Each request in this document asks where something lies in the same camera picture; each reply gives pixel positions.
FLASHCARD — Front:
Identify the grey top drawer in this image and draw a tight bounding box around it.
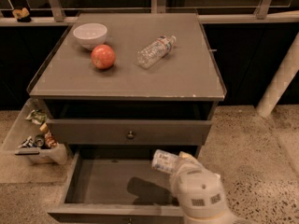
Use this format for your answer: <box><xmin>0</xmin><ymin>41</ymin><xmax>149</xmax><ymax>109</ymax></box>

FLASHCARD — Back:
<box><xmin>47</xmin><ymin>119</ymin><xmax>212</xmax><ymax>146</ymax></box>

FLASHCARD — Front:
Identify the white bowl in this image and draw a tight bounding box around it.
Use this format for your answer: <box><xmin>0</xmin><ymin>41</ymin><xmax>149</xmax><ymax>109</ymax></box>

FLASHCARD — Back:
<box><xmin>73</xmin><ymin>23</ymin><xmax>107</xmax><ymax>50</ymax></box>

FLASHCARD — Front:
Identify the clear plastic trash bin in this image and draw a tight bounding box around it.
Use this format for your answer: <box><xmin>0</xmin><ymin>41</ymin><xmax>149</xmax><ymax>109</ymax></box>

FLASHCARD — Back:
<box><xmin>1</xmin><ymin>98</ymin><xmax>67</xmax><ymax>165</ymax></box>

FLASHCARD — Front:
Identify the grey drawer cabinet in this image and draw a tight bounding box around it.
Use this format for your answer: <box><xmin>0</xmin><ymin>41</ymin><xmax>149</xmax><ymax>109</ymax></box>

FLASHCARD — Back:
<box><xmin>26</xmin><ymin>12</ymin><xmax>227</xmax><ymax>147</ymax></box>

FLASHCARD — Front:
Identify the metal railing with glass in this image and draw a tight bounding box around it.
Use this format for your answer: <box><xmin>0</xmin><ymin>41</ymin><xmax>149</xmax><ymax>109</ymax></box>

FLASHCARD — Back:
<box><xmin>0</xmin><ymin>0</ymin><xmax>299</xmax><ymax>26</ymax></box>

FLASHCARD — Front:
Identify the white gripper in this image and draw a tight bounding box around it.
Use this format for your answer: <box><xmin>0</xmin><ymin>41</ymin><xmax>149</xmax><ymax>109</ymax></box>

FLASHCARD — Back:
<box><xmin>170</xmin><ymin>151</ymin><xmax>228</xmax><ymax>218</ymax></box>

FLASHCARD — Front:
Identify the green crumpled wrapper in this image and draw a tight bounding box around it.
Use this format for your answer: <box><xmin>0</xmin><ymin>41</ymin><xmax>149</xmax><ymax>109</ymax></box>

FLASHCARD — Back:
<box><xmin>25</xmin><ymin>109</ymin><xmax>48</xmax><ymax>125</ymax></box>

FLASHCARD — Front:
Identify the white wrapped post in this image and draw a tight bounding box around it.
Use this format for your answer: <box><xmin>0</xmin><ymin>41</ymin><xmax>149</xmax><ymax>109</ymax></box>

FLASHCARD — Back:
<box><xmin>256</xmin><ymin>33</ymin><xmax>299</xmax><ymax>118</ymax></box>

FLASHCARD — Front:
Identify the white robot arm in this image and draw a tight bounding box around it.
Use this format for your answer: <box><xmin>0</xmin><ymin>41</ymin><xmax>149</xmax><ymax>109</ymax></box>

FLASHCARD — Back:
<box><xmin>170</xmin><ymin>152</ymin><xmax>258</xmax><ymax>224</ymax></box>

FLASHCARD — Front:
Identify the clear crumpled water bottle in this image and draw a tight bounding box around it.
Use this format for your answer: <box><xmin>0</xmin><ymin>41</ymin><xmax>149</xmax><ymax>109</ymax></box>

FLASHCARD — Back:
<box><xmin>135</xmin><ymin>35</ymin><xmax>177</xmax><ymax>69</ymax></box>

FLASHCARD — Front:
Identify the orange snack packet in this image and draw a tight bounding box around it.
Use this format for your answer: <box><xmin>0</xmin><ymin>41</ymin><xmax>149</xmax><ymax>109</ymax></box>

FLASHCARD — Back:
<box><xmin>45</xmin><ymin>132</ymin><xmax>59</xmax><ymax>148</ymax></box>

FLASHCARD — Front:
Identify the labelled water bottle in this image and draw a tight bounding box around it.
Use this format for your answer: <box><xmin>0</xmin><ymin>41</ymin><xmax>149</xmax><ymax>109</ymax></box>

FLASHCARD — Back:
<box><xmin>151</xmin><ymin>149</ymin><xmax>181</xmax><ymax>175</ymax></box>

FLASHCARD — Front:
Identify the grey open middle drawer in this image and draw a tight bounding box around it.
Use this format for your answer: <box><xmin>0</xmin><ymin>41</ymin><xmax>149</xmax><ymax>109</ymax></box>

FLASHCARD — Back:
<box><xmin>48</xmin><ymin>151</ymin><xmax>183</xmax><ymax>224</ymax></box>

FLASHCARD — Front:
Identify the round brass drawer knob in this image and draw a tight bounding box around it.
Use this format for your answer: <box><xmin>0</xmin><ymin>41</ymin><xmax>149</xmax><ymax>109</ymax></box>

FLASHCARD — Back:
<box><xmin>126</xmin><ymin>131</ymin><xmax>135</xmax><ymax>140</ymax></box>

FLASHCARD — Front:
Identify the yellow black object on ledge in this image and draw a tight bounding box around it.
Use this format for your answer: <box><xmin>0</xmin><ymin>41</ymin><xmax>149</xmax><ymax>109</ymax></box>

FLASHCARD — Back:
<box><xmin>12</xmin><ymin>7</ymin><xmax>31</xmax><ymax>22</ymax></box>

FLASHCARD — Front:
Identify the crushed drink can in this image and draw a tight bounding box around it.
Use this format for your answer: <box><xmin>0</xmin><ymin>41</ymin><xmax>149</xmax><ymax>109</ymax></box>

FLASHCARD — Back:
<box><xmin>34</xmin><ymin>134</ymin><xmax>45</xmax><ymax>147</ymax></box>

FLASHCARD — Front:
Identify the red apple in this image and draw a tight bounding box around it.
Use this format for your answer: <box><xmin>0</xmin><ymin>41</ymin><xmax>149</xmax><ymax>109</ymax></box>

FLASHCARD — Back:
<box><xmin>91</xmin><ymin>45</ymin><xmax>116</xmax><ymax>70</ymax></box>

